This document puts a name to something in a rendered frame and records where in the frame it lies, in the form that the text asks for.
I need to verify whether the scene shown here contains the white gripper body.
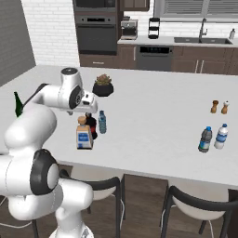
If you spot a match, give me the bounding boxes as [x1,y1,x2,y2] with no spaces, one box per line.
[64,101,99,116]

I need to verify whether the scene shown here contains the dark red glass bottle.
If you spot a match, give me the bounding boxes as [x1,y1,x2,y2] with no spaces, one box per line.
[85,112,99,140]

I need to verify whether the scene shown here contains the small blue plastic bottle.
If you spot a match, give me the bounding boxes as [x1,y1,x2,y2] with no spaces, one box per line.
[98,110,108,135]

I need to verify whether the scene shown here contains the black pot with succulent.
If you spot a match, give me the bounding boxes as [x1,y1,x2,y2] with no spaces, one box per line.
[92,73,114,98]

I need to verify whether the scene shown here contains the corked bottle with blue label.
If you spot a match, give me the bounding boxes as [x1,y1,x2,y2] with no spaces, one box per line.
[75,115,94,151]

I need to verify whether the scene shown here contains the brown base cupboards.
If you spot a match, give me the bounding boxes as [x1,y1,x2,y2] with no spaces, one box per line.
[171,46,238,76]
[79,43,138,71]

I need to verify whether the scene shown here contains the green glass bottle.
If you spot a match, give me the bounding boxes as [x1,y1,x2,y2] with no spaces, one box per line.
[13,91,24,118]

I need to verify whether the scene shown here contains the black and white stool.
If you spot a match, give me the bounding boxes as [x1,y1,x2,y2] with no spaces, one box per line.
[159,185,238,238]
[59,168,126,238]

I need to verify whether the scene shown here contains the black dishwasher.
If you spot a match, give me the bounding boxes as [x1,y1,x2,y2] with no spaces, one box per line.
[135,45,174,73]

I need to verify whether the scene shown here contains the silver coffee machine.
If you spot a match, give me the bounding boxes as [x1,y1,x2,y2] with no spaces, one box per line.
[120,18,139,41]

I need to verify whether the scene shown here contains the black microwave oven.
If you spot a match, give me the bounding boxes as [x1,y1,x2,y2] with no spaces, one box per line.
[72,0,121,13]

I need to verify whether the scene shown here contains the grey plastic bottle blue cap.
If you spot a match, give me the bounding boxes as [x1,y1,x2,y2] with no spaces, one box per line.
[198,126,214,153]

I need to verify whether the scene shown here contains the grey sink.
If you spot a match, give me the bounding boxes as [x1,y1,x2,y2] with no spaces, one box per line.
[173,36,233,46]

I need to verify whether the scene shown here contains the brown pepper mill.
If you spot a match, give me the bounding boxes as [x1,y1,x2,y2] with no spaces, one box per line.
[210,99,219,114]

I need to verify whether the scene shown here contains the white plastic bottle blue cap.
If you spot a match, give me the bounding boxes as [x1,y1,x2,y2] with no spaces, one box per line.
[214,123,229,151]

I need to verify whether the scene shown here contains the brown white-capped salt shaker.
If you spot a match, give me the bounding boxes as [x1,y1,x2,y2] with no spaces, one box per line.
[220,100,231,115]

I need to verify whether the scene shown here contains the silver tap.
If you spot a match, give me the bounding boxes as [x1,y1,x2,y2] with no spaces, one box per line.
[198,17,209,44]

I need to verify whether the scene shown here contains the window with grey blinds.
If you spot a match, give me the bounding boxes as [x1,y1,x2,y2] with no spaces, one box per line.
[153,0,238,22]

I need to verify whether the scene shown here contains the black wall oven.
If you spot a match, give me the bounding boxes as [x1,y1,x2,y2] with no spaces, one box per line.
[73,7,119,57]

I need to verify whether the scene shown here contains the brown wall cupboard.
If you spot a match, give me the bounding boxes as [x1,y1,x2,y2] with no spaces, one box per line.
[118,0,151,13]

